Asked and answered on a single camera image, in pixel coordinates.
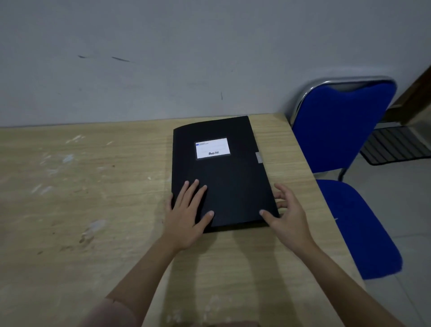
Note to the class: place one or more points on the person's left hand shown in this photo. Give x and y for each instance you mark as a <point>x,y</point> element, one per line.
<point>183,225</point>

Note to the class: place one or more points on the person's left middle finger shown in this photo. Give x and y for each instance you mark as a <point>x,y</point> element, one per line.
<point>191,195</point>

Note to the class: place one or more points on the person's left forearm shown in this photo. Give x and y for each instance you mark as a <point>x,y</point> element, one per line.
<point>144,283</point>

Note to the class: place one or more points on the person's right hand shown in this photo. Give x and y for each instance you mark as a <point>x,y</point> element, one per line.
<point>293,222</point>

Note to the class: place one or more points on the person's left thumb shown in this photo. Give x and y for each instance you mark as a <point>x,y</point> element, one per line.
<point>208,220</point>

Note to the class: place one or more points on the brown wooden door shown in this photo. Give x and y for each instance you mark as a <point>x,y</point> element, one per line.
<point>416,97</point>

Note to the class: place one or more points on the person's right forearm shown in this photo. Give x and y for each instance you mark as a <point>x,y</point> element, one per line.
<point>340,286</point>

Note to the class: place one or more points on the blue chair with chrome frame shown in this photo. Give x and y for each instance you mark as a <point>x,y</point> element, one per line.
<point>336,134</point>

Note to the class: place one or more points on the black ribbed floor mat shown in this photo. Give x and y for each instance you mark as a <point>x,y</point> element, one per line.
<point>394,145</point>

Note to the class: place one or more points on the black document folder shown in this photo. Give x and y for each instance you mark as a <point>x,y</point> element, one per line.
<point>232,182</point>

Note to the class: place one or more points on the person's left little finger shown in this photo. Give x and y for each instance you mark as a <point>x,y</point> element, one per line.
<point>169,203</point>

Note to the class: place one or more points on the pink sleeve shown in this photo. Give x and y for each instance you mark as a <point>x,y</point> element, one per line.
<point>107,315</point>

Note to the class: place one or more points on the person's right thumb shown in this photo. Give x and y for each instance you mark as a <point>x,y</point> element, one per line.
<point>269,218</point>

